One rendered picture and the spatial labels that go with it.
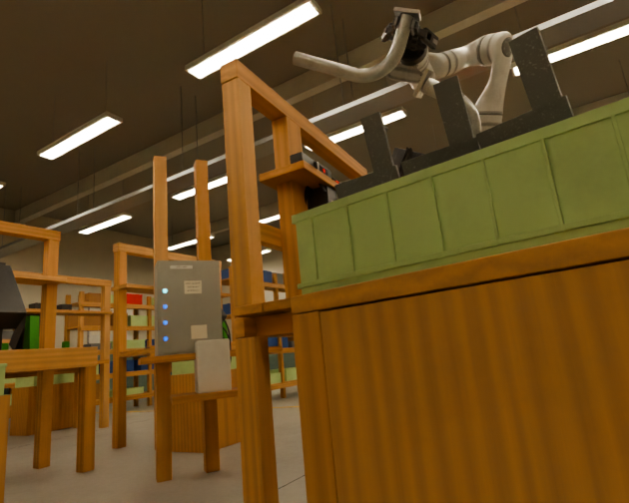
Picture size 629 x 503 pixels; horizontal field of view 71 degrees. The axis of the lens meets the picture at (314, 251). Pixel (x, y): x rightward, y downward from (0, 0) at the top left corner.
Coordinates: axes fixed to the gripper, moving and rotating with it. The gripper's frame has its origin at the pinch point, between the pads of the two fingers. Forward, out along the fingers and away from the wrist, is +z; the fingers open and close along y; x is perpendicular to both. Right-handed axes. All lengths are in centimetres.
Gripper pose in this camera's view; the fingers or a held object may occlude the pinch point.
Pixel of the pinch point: (405, 25)
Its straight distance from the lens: 108.4
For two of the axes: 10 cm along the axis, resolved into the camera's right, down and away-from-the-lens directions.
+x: -2.5, 9.6, 1.5
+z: -3.1, 0.6, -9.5
